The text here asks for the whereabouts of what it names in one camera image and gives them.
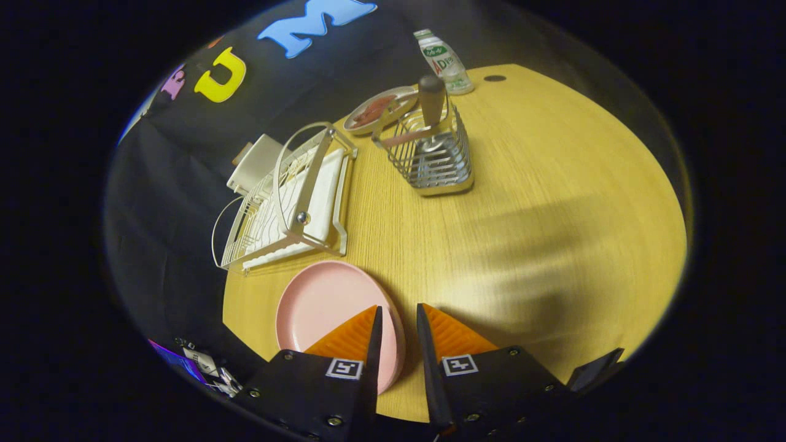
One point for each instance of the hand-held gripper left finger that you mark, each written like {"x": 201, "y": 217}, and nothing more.
{"x": 374, "y": 368}

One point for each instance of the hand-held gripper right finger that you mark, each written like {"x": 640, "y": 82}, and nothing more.
{"x": 430, "y": 380}

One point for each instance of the pink plate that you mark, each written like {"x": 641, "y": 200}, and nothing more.
{"x": 319, "y": 307}

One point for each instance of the beige plate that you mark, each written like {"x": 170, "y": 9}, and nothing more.
{"x": 359, "y": 126}

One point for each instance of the white printed tag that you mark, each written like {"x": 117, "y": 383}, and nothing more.
{"x": 212, "y": 368}

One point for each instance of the white toaster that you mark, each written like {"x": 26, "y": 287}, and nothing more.
{"x": 258, "y": 162}

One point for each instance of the red meat piece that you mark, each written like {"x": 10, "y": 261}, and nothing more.
{"x": 384, "y": 104}
{"x": 367, "y": 116}

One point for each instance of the black backdrop cloth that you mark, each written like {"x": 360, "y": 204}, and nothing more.
{"x": 159, "y": 215}

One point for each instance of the white green drink bottle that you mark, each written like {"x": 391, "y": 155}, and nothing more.
{"x": 447, "y": 64}

